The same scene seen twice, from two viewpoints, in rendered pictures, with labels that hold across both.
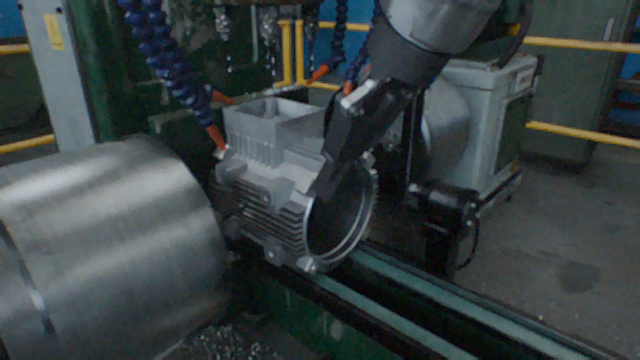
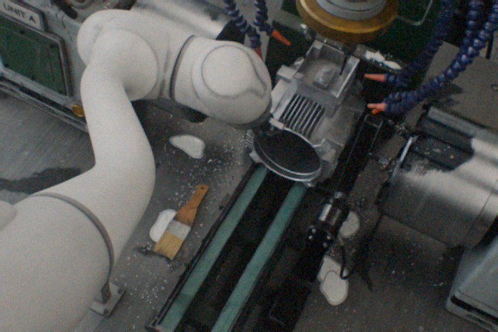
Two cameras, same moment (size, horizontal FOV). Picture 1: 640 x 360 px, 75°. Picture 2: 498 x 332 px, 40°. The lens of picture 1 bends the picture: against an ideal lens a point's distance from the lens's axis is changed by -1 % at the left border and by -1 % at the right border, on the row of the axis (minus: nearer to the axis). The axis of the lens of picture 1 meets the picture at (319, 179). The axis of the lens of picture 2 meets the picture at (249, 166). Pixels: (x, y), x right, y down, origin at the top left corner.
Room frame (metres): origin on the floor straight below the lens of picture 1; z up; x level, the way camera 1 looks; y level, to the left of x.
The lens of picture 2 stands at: (0.14, -0.74, 2.13)
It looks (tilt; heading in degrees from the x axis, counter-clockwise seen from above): 56 degrees down; 65
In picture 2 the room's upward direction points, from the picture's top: 11 degrees clockwise
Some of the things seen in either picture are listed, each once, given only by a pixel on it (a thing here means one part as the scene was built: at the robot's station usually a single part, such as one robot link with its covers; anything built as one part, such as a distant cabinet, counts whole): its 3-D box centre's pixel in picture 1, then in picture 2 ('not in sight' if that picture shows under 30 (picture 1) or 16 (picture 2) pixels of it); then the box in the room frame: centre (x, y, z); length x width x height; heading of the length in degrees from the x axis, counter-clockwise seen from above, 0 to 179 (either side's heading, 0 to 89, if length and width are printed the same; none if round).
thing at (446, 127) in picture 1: (403, 128); (458, 181); (0.86, -0.18, 1.04); 0.41 x 0.25 x 0.25; 138
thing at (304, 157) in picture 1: (293, 192); (306, 121); (0.61, 0.04, 1.01); 0.20 x 0.19 x 0.19; 48
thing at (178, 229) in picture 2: not in sight; (184, 218); (0.34, -0.03, 0.80); 0.21 x 0.05 x 0.01; 50
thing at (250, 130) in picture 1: (273, 130); (322, 80); (0.63, 0.07, 1.11); 0.12 x 0.11 x 0.07; 48
